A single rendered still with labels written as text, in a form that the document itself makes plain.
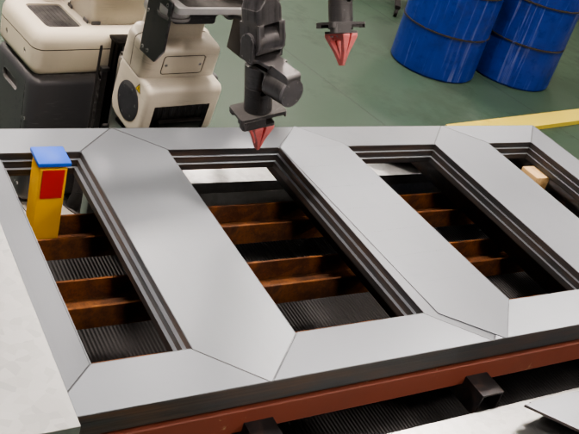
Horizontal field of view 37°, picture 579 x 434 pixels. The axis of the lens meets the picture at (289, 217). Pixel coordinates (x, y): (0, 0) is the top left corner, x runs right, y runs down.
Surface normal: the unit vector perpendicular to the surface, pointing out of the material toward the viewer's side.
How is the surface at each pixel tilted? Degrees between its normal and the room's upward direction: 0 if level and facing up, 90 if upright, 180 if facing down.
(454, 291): 1
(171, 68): 98
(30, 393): 0
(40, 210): 90
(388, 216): 0
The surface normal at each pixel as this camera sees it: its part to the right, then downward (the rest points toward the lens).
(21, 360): 0.25, -0.82
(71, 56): 0.58, 0.55
